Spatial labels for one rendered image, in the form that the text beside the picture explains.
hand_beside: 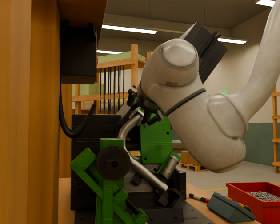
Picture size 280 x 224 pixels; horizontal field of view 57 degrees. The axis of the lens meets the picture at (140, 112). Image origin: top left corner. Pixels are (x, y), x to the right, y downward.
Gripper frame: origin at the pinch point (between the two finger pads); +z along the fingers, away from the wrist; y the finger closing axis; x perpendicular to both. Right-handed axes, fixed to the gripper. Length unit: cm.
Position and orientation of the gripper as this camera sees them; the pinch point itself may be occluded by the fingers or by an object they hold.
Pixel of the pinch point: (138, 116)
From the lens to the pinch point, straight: 87.2
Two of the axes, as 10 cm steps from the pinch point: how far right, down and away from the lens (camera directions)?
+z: -2.0, 3.1, 9.3
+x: -6.6, 6.5, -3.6
